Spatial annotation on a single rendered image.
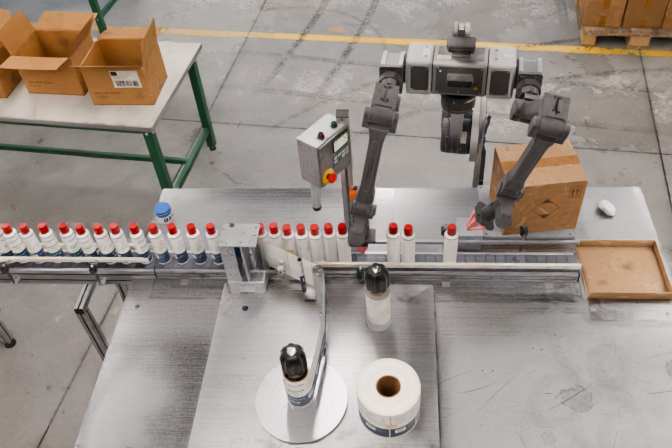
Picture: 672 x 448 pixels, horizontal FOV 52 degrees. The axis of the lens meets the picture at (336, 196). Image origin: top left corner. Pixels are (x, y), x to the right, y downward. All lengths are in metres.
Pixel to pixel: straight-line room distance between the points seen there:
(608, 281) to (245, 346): 1.38
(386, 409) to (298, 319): 0.56
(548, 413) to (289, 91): 3.30
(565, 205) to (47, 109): 2.71
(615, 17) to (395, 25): 1.64
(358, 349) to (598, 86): 3.24
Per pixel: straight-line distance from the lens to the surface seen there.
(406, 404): 2.22
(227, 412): 2.43
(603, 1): 5.48
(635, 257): 2.94
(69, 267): 3.01
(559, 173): 2.78
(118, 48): 4.05
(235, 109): 5.01
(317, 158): 2.34
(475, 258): 2.75
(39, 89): 4.21
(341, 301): 2.61
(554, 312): 2.70
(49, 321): 4.06
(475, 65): 2.59
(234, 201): 3.10
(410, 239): 2.58
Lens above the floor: 2.97
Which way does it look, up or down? 45 degrees down
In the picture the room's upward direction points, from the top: 5 degrees counter-clockwise
